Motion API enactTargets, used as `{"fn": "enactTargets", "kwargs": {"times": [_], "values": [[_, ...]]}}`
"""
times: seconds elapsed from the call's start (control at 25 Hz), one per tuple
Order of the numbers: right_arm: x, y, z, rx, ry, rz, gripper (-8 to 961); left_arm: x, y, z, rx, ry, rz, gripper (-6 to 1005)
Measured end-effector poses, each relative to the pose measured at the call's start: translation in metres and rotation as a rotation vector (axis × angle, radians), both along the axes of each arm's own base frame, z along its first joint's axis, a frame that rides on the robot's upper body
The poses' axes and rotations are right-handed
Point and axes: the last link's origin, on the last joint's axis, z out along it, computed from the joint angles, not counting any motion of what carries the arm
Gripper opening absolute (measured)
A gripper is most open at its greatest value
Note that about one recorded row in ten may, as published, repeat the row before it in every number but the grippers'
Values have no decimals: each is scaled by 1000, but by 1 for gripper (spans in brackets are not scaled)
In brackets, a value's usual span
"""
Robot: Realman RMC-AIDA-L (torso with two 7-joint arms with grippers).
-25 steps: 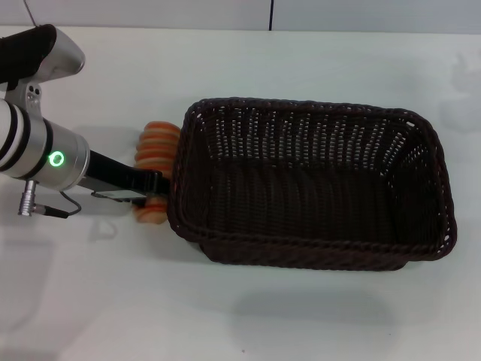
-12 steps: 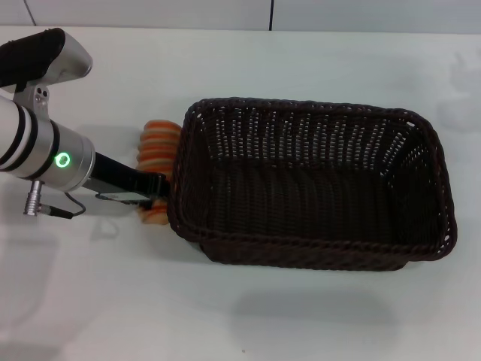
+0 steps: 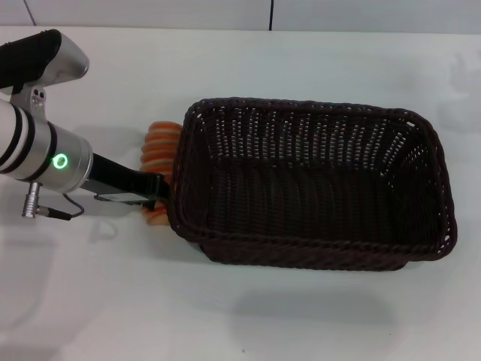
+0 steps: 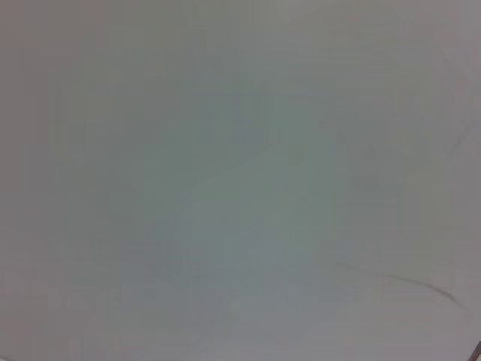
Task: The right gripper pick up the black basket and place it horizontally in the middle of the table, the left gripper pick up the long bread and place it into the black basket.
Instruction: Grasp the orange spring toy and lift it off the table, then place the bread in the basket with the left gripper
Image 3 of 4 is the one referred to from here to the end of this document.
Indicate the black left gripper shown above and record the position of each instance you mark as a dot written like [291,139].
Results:
[120,176]

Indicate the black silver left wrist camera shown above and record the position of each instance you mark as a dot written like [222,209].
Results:
[41,60]

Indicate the orange striped bread roll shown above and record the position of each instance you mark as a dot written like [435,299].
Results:
[161,144]

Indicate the silver camera mount bracket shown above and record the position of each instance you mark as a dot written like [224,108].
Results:
[34,101]

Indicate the dark brown wicker basket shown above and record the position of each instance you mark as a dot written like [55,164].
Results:
[312,188]

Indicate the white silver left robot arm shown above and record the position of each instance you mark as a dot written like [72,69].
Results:
[41,150]

